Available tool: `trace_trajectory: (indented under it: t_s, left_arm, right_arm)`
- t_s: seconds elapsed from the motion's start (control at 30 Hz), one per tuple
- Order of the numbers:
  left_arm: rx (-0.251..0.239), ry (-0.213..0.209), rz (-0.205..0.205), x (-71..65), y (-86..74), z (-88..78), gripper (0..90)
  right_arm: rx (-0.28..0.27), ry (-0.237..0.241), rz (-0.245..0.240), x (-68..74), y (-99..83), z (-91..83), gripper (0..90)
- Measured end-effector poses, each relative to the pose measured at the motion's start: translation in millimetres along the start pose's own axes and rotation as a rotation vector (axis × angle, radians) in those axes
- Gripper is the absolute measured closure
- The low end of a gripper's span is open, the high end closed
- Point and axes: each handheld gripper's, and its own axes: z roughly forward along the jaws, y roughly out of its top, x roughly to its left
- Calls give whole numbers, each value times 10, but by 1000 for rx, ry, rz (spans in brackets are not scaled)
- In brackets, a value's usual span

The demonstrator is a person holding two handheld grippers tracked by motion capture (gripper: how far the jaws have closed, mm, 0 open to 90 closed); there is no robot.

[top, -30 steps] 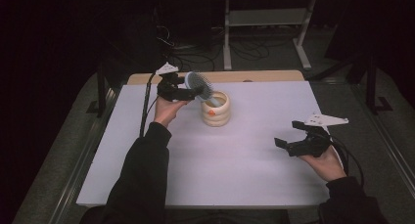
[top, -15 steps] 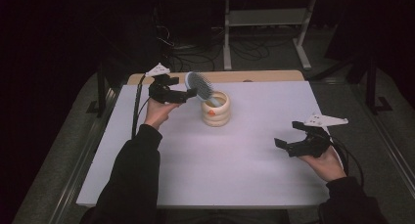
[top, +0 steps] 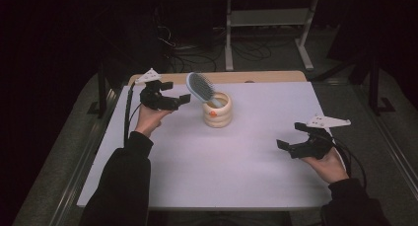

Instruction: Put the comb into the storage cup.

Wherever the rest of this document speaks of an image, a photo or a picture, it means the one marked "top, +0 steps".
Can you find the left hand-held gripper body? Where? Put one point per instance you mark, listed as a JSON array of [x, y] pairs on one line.
[[154, 97]]

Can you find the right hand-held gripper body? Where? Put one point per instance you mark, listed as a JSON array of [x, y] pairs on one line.
[[315, 143]]

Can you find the light blue hairbrush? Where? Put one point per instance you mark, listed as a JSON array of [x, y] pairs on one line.
[[200, 86]]

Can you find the cream ringed duck cup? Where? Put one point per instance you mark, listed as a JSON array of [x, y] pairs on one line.
[[218, 117]]

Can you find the person's left hand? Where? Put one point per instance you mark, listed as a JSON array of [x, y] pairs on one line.
[[149, 119]]

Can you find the person's right hand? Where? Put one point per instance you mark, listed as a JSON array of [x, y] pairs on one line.
[[328, 168]]

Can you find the black metal stand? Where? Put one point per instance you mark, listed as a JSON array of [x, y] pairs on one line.
[[374, 88], [102, 88]]

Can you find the wooden table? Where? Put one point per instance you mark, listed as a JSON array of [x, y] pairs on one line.
[[263, 77]]

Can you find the white table mat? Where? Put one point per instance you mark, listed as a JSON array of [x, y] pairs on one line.
[[213, 166]]

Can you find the white metal stand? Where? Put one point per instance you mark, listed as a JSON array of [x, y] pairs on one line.
[[269, 17]]

